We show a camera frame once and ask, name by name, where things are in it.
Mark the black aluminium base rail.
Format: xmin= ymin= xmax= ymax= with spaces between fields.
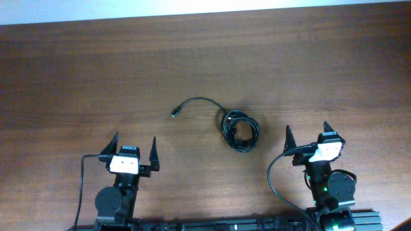
xmin=75 ymin=210 xmax=383 ymax=231

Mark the black HDMI cable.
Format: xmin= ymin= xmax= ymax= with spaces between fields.
xmin=220 ymin=109 xmax=261 ymax=153

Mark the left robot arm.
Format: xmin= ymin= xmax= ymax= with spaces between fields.
xmin=94 ymin=133 xmax=160 ymax=230

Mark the thin black USB cable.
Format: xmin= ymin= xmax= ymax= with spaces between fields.
xmin=170 ymin=96 xmax=261 ymax=153

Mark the camera black cable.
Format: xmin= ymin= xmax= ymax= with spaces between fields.
xmin=73 ymin=154 xmax=103 ymax=231
xmin=267 ymin=144 xmax=321 ymax=231

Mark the right camera black cable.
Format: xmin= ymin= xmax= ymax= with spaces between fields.
xmin=267 ymin=144 xmax=321 ymax=231

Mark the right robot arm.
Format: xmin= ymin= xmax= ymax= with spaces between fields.
xmin=283 ymin=122 xmax=357 ymax=230

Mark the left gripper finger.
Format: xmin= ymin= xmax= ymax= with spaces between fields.
xmin=100 ymin=132 xmax=119 ymax=156
xmin=149 ymin=137 xmax=160 ymax=171

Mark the left camera black cable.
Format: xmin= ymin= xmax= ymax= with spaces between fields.
xmin=73 ymin=154 xmax=103 ymax=231

